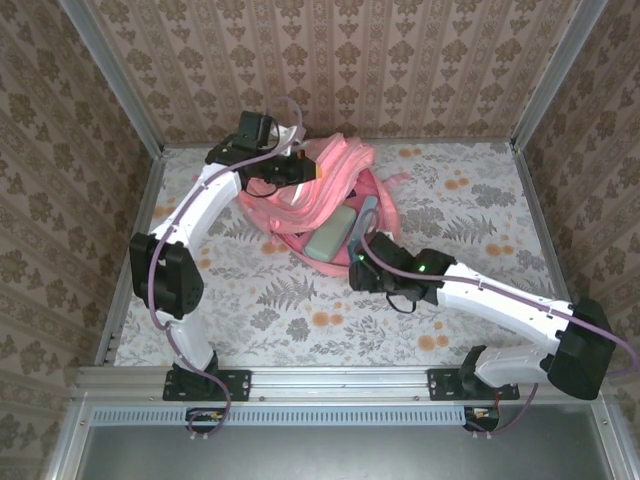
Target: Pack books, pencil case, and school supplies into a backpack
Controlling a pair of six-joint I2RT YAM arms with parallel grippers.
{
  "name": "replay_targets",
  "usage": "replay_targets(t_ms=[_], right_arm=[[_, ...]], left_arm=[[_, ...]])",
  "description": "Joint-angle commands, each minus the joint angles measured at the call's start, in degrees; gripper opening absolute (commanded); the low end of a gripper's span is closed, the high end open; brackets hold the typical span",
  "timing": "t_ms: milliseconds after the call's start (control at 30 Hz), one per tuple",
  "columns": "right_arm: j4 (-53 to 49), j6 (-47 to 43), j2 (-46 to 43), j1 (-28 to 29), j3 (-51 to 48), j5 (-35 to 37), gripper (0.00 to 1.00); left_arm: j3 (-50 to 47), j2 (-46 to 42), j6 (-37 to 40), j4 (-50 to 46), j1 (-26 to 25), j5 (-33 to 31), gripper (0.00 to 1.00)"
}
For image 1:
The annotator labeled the black connector box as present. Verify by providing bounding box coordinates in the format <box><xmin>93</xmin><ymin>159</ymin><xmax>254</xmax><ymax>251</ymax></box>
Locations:
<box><xmin>463</xmin><ymin>403</ymin><xmax>501</xmax><ymax>432</ymax></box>
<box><xmin>185</xmin><ymin>407</ymin><xmax>226</xmax><ymax>434</ymax></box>

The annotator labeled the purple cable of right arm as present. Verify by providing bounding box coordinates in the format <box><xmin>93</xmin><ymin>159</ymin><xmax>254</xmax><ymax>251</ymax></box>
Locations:
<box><xmin>357</xmin><ymin>207</ymin><xmax>640</xmax><ymax>441</ymax></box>

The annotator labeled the pale green pencil case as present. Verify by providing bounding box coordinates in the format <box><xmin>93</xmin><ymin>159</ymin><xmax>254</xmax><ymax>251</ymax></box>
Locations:
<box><xmin>304</xmin><ymin>206</ymin><xmax>357</xmax><ymax>262</ymax></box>

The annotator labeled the grey metal panel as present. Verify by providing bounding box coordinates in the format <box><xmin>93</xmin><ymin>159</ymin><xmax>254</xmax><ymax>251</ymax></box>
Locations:
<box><xmin>47</xmin><ymin>402</ymin><xmax>621</xmax><ymax>480</ymax></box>

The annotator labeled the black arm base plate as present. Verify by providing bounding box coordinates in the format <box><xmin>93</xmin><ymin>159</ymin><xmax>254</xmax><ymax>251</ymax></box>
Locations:
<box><xmin>427</xmin><ymin>368</ymin><xmax>521</xmax><ymax>401</ymax></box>
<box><xmin>163</xmin><ymin>368</ymin><xmax>251</xmax><ymax>402</ymax></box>

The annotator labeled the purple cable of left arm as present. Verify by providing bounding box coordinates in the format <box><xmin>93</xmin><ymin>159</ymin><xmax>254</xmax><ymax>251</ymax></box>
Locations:
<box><xmin>147</xmin><ymin>97</ymin><xmax>306</xmax><ymax>442</ymax></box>

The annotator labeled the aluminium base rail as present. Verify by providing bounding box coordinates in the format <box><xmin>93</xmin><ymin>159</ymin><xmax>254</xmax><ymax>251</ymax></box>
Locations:
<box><xmin>74</xmin><ymin>363</ymin><xmax>614</xmax><ymax>404</ymax></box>

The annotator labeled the pink backpack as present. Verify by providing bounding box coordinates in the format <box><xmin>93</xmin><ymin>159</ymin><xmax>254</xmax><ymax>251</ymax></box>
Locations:
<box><xmin>237</xmin><ymin>134</ymin><xmax>409</xmax><ymax>279</ymax></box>

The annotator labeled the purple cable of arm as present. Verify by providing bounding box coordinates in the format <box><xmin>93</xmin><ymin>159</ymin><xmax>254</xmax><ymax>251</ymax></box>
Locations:
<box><xmin>357</xmin><ymin>207</ymin><xmax>640</xmax><ymax>441</ymax></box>
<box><xmin>147</xmin><ymin>97</ymin><xmax>306</xmax><ymax>442</ymax></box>

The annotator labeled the grey slotted cable duct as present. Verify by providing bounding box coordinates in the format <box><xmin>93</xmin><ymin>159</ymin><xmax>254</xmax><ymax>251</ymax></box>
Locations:
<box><xmin>92</xmin><ymin>405</ymin><xmax>469</xmax><ymax>426</ymax></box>

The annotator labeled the light teal book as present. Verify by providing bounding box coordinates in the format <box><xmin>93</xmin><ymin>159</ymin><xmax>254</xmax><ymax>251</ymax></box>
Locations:
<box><xmin>347</xmin><ymin>195</ymin><xmax>377</xmax><ymax>251</ymax></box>

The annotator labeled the aluminium frame post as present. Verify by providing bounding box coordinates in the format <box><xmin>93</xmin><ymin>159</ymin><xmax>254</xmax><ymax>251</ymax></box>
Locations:
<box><xmin>509</xmin><ymin>0</ymin><xmax>609</xmax><ymax>151</ymax></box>
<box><xmin>57</xmin><ymin>0</ymin><xmax>166</xmax><ymax>156</ymax></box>

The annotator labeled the floral table cloth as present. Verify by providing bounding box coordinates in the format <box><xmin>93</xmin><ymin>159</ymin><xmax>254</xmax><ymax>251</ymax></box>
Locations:
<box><xmin>114</xmin><ymin>141</ymin><xmax>576</xmax><ymax>369</ymax></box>

